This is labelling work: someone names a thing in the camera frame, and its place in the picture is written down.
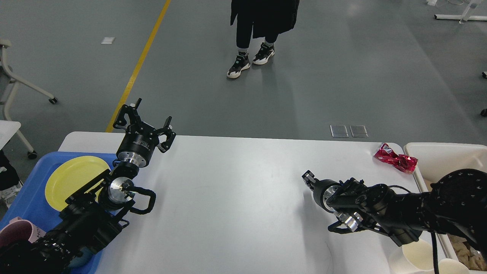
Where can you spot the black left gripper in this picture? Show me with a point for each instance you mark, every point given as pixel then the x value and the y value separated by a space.
pixel 135 147

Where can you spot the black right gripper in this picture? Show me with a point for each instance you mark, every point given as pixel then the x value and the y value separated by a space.
pixel 322 189

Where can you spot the crushed red soda can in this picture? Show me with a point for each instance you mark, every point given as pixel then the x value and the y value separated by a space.
pixel 403 163

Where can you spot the yellow plastic plate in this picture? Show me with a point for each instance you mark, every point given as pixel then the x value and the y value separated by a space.
pixel 71 176

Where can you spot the white paper cup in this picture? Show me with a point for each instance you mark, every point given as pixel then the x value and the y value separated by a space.
pixel 449 266
pixel 412 258

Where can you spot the dark green mug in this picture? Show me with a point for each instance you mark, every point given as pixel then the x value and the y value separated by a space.
pixel 79 261

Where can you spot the brown paper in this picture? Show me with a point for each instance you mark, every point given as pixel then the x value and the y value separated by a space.
pixel 466 254

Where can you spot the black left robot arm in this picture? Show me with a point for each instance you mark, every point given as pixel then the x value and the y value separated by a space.
pixel 94 215

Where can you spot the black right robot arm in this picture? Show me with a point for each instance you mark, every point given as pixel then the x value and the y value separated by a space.
pixel 456 205

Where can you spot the clear floor plate left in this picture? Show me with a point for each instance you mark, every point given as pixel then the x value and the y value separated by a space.
pixel 339 131

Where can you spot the clear floor plate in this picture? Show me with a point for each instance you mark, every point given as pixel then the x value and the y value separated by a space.
pixel 359 131
pixel 339 131

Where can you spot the clear floor plate right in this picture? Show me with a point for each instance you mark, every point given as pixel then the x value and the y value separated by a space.
pixel 359 131

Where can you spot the white paper scrap on floor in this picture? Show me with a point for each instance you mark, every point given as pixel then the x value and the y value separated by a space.
pixel 107 40

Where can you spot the beige plastic bin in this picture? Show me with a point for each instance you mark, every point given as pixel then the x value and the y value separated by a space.
pixel 439 159

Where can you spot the white side table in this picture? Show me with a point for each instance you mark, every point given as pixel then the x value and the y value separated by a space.
pixel 7 130

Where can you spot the blue plastic tray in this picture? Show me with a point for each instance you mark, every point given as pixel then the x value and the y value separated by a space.
pixel 32 205

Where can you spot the person in black coat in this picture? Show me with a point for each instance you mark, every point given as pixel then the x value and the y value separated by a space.
pixel 259 19

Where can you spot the pink ribbed mug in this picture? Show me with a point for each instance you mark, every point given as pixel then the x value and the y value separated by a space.
pixel 19 229

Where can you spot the white stand base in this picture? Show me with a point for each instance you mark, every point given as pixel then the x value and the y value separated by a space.
pixel 467 14

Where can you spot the white chair frame with casters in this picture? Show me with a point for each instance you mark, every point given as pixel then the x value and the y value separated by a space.
pixel 9 77

